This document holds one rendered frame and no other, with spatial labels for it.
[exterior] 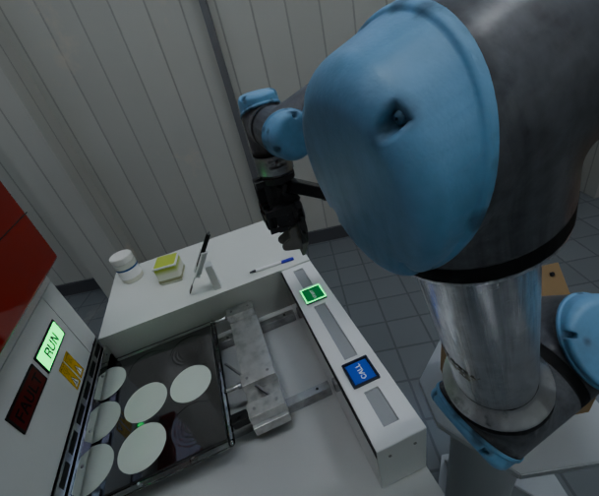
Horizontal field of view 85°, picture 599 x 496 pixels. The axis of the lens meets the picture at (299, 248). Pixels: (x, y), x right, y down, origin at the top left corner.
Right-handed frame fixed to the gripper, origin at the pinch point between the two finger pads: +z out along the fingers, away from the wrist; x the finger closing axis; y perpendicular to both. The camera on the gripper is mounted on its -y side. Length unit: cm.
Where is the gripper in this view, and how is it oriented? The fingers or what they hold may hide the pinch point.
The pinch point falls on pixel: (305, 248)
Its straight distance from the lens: 77.7
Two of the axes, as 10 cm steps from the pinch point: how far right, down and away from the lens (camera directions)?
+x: 3.2, 4.7, -8.2
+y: -9.2, 3.4, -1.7
